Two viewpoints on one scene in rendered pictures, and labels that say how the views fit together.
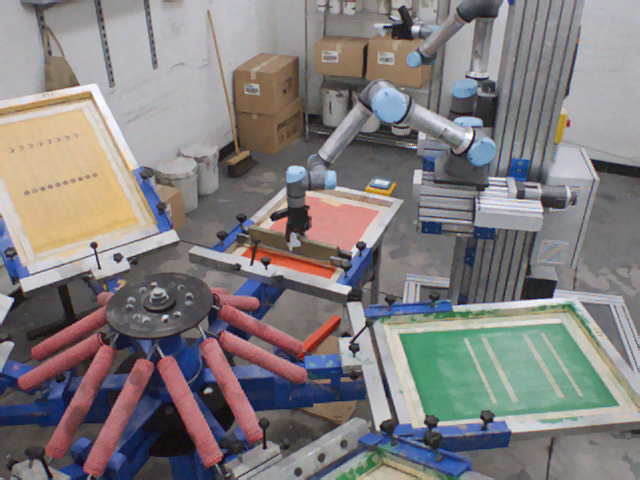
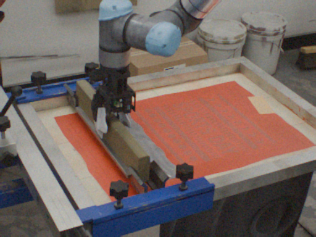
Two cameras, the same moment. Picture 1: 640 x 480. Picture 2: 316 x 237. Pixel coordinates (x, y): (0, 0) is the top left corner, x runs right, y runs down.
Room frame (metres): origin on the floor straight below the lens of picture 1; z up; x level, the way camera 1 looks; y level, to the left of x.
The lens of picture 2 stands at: (1.12, -0.78, 1.84)
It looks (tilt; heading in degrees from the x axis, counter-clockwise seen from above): 31 degrees down; 37
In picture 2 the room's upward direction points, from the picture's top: 3 degrees clockwise
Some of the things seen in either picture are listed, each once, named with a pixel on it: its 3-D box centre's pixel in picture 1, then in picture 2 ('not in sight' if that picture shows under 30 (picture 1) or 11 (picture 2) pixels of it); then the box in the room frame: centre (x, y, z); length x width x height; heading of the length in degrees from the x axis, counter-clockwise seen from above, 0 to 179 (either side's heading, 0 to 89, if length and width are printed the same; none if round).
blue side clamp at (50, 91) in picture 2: (233, 240); (66, 95); (2.19, 0.37, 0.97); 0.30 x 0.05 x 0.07; 156
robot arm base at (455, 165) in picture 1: (462, 159); not in sight; (2.30, -0.61, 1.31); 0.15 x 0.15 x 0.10
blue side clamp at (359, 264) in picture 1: (353, 271); (151, 207); (1.96, -0.14, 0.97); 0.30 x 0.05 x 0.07; 156
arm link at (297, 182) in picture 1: (296, 181); (116, 24); (2.09, 0.08, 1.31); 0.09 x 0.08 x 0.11; 97
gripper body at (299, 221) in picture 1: (298, 217); (115, 87); (2.08, 0.08, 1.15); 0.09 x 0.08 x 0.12; 66
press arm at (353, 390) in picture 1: (370, 389); not in sight; (1.40, -0.17, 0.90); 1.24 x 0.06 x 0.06; 96
